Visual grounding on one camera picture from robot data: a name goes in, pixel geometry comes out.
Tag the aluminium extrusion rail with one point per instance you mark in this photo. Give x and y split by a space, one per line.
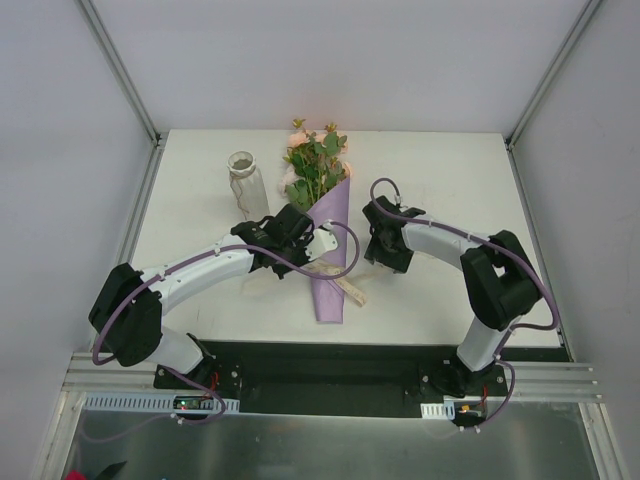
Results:
84 376

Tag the right white cable duct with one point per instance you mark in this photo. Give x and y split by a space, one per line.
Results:
451 410

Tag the left aluminium frame post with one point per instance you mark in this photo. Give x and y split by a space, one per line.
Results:
108 48

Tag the white ribbed ceramic vase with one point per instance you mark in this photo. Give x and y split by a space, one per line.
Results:
247 185

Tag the purple wrapping paper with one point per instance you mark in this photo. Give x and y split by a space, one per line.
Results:
328 297

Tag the red object at bottom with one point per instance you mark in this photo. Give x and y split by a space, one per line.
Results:
75 475

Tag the white cable duct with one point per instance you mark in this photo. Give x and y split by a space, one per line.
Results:
451 410
151 403

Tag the left white cable duct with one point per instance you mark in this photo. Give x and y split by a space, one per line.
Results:
151 403

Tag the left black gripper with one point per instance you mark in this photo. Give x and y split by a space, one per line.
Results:
298 245

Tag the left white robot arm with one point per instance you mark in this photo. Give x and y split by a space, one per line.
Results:
129 310

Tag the pink flowers with green leaves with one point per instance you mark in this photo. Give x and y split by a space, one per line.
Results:
315 163

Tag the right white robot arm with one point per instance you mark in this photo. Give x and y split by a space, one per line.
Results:
501 285

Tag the aluminium frame post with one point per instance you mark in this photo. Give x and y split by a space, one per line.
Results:
108 48
563 54

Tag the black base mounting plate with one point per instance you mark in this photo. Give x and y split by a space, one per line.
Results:
379 381

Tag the right aluminium frame post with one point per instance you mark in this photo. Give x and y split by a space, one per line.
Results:
563 54

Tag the cream printed ribbon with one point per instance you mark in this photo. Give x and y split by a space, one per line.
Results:
352 285

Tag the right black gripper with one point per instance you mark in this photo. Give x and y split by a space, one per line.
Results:
382 245

